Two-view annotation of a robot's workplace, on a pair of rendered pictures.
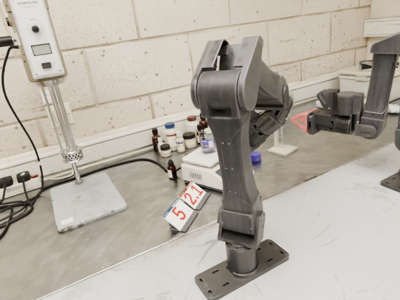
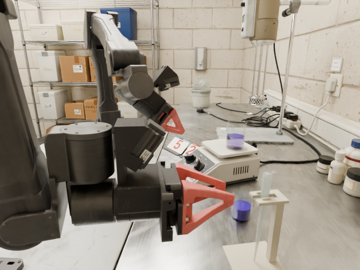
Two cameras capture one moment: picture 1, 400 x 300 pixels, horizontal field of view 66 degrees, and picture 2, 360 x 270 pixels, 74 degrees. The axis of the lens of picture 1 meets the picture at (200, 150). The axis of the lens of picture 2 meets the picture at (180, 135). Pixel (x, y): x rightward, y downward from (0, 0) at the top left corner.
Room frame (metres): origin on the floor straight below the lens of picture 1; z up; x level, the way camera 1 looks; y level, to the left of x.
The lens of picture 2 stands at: (1.12, -0.64, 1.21)
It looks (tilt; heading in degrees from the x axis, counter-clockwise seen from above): 17 degrees down; 120
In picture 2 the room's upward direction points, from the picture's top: straight up
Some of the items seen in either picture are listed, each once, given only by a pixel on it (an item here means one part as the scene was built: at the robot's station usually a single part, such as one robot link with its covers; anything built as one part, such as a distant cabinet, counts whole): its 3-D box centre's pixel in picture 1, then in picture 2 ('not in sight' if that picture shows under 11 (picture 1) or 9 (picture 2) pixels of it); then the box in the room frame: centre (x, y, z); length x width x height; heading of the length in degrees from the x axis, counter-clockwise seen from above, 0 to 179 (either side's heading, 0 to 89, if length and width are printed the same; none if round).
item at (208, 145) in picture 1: (206, 141); (236, 134); (0.94, -0.03, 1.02); 0.06 x 0.05 x 0.08; 51
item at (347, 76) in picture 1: (380, 80); not in sight; (1.67, -1.04, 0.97); 0.37 x 0.31 x 0.14; 119
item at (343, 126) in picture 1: (344, 122); (96, 196); (0.89, -0.45, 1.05); 0.07 x 0.06 x 0.07; 39
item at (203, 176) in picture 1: (214, 169); (219, 162); (0.91, -0.04, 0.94); 0.22 x 0.13 x 0.08; 50
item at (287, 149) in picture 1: (282, 134); (257, 231); (1.07, -0.31, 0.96); 0.08 x 0.08 x 0.13; 39
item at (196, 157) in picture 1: (206, 155); (228, 146); (0.92, -0.02, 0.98); 0.12 x 0.12 x 0.01; 50
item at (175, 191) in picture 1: (178, 191); not in sight; (0.84, 0.08, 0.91); 0.06 x 0.06 x 0.02
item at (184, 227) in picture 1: (181, 213); (177, 144); (0.70, 0.07, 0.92); 0.09 x 0.06 x 0.04; 156
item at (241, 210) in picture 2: (255, 152); (241, 203); (1.01, -0.20, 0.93); 0.04 x 0.04 x 0.06
